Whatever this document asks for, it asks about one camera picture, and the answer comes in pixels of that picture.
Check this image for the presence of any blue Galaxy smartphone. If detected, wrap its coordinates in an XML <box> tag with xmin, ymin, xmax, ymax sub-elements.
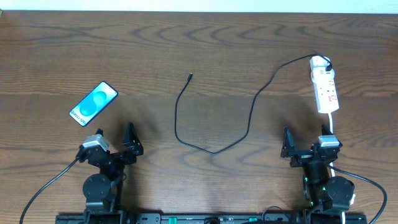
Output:
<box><xmin>69</xmin><ymin>81</ymin><xmax>118</xmax><ymax>127</ymax></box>

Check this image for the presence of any black USB charging cable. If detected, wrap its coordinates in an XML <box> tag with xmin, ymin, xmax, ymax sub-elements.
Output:
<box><xmin>174</xmin><ymin>54</ymin><xmax>333</xmax><ymax>156</ymax></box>

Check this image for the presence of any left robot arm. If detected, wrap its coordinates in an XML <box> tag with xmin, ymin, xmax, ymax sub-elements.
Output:
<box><xmin>76</xmin><ymin>122</ymin><xmax>144</xmax><ymax>223</ymax></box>

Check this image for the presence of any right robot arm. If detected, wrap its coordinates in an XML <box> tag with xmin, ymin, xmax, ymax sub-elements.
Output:
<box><xmin>280</xmin><ymin>124</ymin><xmax>354</xmax><ymax>223</ymax></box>

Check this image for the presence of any white USB charger plug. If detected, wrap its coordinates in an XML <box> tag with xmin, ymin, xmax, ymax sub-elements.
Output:
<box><xmin>310</xmin><ymin>55</ymin><xmax>335</xmax><ymax>79</ymax></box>

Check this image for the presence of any white power strip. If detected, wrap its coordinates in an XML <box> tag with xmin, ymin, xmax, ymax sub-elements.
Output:
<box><xmin>311</xmin><ymin>67</ymin><xmax>340</xmax><ymax>114</ymax></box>

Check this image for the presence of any black left camera cable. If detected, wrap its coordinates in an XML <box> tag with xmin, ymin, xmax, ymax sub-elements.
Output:
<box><xmin>19</xmin><ymin>157</ymin><xmax>80</xmax><ymax>224</ymax></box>

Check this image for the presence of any black camera cable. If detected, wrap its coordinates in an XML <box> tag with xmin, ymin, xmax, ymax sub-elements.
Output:
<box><xmin>19</xmin><ymin>157</ymin><xmax>80</xmax><ymax>224</ymax></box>
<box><xmin>326</xmin><ymin>164</ymin><xmax>388</xmax><ymax>224</ymax></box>

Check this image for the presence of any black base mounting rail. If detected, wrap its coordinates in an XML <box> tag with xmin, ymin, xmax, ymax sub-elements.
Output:
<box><xmin>55</xmin><ymin>212</ymin><xmax>368</xmax><ymax>224</ymax></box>

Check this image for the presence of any black right camera cable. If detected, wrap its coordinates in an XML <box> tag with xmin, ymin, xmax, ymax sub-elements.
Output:
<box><xmin>326</xmin><ymin>164</ymin><xmax>388</xmax><ymax>224</ymax></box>

